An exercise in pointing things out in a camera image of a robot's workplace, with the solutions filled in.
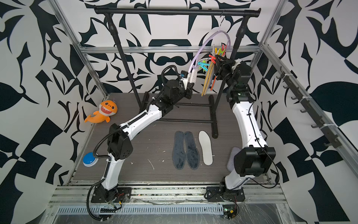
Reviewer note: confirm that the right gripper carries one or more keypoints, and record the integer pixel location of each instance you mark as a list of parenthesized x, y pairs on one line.
[(224, 66)]

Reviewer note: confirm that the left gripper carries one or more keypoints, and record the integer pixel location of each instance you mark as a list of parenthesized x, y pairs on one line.
[(186, 91)]

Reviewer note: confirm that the white yellow-edged insole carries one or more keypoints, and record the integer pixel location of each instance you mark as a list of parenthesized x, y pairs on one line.
[(193, 76)]

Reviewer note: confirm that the dark grey felt insole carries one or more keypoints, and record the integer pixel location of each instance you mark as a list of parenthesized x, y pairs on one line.
[(178, 153), (192, 154)]

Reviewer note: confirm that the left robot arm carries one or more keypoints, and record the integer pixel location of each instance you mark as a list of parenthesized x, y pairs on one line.
[(116, 146)]

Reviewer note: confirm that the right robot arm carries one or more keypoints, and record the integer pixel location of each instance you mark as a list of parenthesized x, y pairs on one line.
[(255, 157)]

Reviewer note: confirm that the orange-edged insole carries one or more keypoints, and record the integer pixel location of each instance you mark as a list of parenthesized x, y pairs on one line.
[(206, 146)]

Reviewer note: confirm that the orange shark plush toy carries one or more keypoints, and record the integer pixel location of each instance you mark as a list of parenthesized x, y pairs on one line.
[(106, 109)]

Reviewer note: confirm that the grey fabric case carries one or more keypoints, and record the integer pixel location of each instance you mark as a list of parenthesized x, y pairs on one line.
[(230, 163)]

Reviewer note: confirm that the blue round button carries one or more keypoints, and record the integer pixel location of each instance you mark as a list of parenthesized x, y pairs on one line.
[(89, 160)]

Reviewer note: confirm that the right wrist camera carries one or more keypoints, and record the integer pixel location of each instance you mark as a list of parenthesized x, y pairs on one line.
[(237, 62)]

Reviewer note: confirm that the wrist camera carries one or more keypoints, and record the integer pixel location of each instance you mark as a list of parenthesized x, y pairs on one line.
[(237, 62), (184, 77)]

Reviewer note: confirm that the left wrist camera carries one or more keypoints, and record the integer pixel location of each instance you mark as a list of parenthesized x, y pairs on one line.
[(184, 77)]

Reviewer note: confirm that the wall hook rail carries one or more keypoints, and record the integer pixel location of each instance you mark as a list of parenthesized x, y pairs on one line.
[(321, 121)]

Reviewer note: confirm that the white cable duct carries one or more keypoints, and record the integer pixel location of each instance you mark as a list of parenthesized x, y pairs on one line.
[(215, 209)]

